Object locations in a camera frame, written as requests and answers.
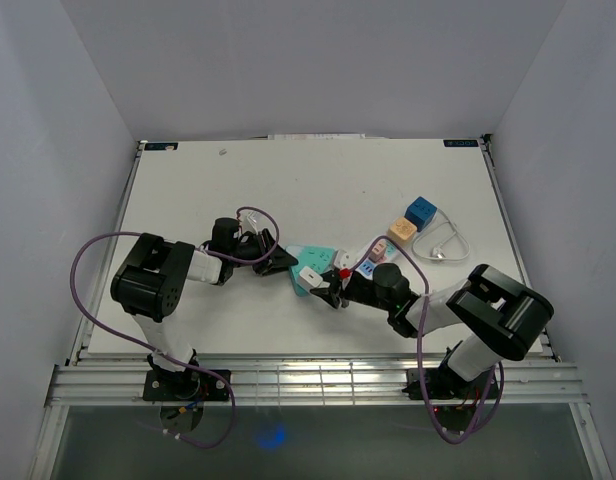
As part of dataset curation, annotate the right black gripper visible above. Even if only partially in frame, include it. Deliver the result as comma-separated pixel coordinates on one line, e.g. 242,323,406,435
310,269,393,312

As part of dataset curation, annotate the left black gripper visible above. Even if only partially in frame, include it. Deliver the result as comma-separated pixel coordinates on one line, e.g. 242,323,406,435
229,229,297,277

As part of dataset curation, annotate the white square charger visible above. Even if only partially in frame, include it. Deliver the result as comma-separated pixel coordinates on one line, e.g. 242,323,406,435
297,266,323,292

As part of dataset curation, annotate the teal triangular socket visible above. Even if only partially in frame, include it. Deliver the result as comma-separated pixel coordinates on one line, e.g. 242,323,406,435
285,245,336,297

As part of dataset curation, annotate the white colourful power strip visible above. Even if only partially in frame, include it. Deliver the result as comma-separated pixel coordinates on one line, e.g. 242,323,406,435
357,239,400,279

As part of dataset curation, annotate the beige cube socket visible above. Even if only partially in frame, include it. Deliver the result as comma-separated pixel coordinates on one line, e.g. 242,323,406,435
387,217,418,246

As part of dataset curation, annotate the blue cube socket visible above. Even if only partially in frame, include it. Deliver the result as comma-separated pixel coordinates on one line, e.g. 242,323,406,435
404,196,437,232

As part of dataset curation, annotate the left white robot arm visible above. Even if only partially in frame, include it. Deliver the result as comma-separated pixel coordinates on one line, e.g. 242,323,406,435
110,217,298,400

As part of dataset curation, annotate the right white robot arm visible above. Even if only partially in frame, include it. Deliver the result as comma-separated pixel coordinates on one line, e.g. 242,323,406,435
310,263,554,397

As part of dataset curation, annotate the left blue corner label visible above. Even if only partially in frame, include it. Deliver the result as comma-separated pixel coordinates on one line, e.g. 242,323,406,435
143,142,179,151

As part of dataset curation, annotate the blue corner label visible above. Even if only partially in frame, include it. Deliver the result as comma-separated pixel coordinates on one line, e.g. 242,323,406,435
443,139,479,148
143,142,179,151

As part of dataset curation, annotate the right blue corner label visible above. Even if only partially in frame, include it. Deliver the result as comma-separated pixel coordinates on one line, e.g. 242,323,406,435
443,139,479,148

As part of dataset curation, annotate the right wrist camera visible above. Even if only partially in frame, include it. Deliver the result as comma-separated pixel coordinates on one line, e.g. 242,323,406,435
332,249,356,279

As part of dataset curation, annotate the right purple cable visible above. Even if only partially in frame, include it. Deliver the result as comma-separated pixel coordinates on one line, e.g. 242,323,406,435
345,242,504,445

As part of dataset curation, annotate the white power strip cable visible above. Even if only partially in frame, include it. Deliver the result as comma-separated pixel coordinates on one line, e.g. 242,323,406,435
411,208,472,264

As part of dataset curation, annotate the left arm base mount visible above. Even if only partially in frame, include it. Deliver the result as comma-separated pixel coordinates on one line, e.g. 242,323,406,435
142,355,232,434

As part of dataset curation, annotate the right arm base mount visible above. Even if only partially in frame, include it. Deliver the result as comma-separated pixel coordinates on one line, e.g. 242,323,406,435
423,368,501,434

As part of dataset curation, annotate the aluminium rail frame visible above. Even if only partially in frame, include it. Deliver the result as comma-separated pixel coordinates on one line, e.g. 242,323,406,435
46,358,588,407

